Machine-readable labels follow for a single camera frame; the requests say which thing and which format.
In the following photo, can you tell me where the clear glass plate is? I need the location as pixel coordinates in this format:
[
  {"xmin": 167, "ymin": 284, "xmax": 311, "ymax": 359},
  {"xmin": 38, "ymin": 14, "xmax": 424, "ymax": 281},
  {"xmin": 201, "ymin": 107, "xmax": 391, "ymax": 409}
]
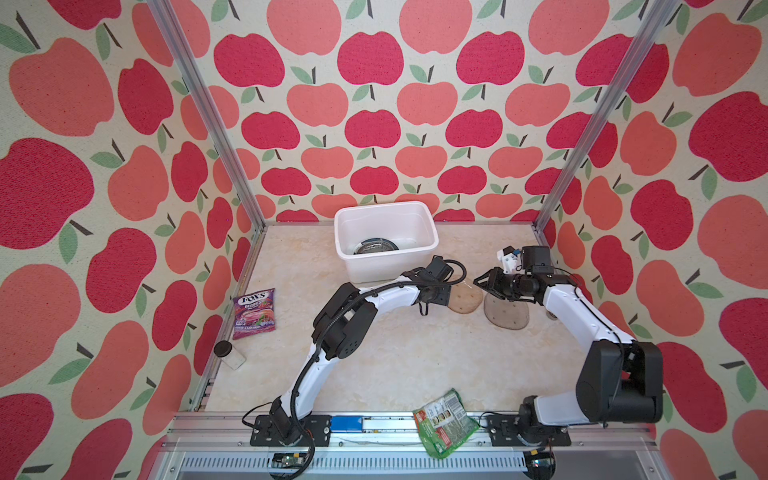
[
  {"xmin": 483, "ymin": 294, "xmax": 530, "ymax": 330},
  {"xmin": 448, "ymin": 282, "xmax": 484, "ymax": 315},
  {"xmin": 353, "ymin": 237, "xmax": 399, "ymax": 255}
]

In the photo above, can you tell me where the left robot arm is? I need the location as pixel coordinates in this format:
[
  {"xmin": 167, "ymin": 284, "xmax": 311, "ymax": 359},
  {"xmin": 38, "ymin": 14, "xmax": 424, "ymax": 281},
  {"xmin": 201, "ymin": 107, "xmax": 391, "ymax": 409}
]
[{"xmin": 269, "ymin": 276, "xmax": 452, "ymax": 445}]

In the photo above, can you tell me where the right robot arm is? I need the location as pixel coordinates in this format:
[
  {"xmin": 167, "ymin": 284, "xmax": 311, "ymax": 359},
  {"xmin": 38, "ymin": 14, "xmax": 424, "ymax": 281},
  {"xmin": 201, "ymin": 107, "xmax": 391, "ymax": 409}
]
[{"xmin": 473, "ymin": 267, "xmax": 664, "ymax": 433}]

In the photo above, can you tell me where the white plastic bin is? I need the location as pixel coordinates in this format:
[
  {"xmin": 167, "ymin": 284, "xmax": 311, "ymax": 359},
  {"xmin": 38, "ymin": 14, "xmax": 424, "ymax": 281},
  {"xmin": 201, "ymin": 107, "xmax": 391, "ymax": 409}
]
[{"xmin": 334, "ymin": 201, "xmax": 439, "ymax": 284}]

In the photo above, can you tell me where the green snack packet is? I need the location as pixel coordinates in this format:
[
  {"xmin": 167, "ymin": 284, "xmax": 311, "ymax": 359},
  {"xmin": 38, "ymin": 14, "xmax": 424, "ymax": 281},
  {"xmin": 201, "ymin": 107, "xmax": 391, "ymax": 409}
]
[{"xmin": 412, "ymin": 389, "xmax": 480, "ymax": 460}]

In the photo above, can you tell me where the blue label block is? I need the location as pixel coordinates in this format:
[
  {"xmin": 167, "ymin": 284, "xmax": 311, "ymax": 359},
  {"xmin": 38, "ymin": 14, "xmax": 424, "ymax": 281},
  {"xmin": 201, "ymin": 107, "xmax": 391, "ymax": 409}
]
[{"xmin": 330, "ymin": 415, "xmax": 363, "ymax": 433}]

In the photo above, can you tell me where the purple candy bag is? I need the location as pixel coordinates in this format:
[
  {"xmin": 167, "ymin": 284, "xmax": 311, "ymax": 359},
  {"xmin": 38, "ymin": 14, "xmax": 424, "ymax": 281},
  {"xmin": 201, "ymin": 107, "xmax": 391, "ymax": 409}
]
[{"xmin": 232, "ymin": 288, "xmax": 276, "ymax": 340}]

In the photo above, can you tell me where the small clear bottle black cap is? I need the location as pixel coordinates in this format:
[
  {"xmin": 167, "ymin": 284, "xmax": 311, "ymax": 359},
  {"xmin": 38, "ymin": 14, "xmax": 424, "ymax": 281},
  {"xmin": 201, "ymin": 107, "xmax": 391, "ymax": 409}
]
[{"xmin": 213, "ymin": 340, "xmax": 246, "ymax": 370}]

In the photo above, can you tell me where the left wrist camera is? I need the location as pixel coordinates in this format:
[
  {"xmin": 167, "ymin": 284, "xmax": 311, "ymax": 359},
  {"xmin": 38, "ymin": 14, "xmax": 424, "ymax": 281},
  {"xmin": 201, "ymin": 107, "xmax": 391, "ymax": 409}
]
[{"xmin": 420, "ymin": 255, "xmax": 454, "ymax": 283}]

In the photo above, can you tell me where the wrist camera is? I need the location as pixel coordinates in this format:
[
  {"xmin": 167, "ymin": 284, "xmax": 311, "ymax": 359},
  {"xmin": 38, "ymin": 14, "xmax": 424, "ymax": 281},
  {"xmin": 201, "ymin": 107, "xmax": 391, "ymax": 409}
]
[
  {"xmin": 497, "ymin": 245, "xmax": 554, "ymax": 275},
  {"xmin": 420, "ymin": 255, "xmax": 454, "ymax": 283}
]

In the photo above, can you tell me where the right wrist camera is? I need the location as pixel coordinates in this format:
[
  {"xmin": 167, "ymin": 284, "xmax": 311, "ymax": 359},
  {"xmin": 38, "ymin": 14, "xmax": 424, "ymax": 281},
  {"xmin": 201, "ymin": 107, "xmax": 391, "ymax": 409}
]
[{"xmin": 497, "ymin": 245, "xmax": 554, "ymax": 275}]

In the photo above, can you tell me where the black corrugated cable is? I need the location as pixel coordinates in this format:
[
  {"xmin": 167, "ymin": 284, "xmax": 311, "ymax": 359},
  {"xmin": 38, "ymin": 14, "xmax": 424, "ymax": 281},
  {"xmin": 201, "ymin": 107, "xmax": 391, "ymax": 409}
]
[{"xmin": 287, "ymin": 259, "xmax": 468, "ymax": 480}]

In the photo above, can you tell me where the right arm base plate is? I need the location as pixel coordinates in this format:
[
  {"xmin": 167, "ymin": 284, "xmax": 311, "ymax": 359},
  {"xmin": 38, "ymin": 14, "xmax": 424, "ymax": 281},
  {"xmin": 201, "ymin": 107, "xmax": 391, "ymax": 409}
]
[{"xmin": 484, "ymin": 412, "xmax": 572, "ymax": 448}]

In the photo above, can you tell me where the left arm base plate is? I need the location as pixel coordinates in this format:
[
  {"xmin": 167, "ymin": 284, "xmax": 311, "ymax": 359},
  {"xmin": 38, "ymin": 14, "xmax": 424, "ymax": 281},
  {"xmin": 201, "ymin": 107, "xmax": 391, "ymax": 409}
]
[{"xmin": 249, "ymin": 415, "xmax": 332, "ymax": 447}]

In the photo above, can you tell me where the aluminium front rail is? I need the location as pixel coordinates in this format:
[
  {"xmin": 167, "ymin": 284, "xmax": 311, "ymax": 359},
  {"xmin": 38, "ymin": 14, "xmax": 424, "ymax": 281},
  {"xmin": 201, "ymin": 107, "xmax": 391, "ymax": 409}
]
[{"xmin": 144, "ymin": 411, "xmax": 672, "ymax": 479}]

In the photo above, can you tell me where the right aluminium corner post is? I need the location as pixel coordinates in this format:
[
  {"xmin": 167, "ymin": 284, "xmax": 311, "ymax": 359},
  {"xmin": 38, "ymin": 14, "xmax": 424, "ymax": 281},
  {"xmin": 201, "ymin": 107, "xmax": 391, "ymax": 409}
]
[{"xmin": 532, "ymin": 0, "xmax": 681, "ymax": 245}]

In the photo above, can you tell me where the aluminium corner post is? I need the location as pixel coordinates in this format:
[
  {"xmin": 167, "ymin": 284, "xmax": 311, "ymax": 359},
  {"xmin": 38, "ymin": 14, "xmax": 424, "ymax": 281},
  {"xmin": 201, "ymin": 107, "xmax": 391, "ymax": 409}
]
[
  {"xmin": 532, "ymin": 0, "xmax": 681, "ymax": 245},
  {"xmin": 148, "ymin": 0, "xmax": 266, "ymax": 234}
]

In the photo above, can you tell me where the left aluminium corner post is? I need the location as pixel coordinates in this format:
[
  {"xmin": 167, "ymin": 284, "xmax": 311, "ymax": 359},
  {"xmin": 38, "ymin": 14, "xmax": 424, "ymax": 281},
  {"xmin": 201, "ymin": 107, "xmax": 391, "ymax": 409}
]
[{"xmin": 148, "ymin": 0, "xmax": 266, "ymax": 234}]

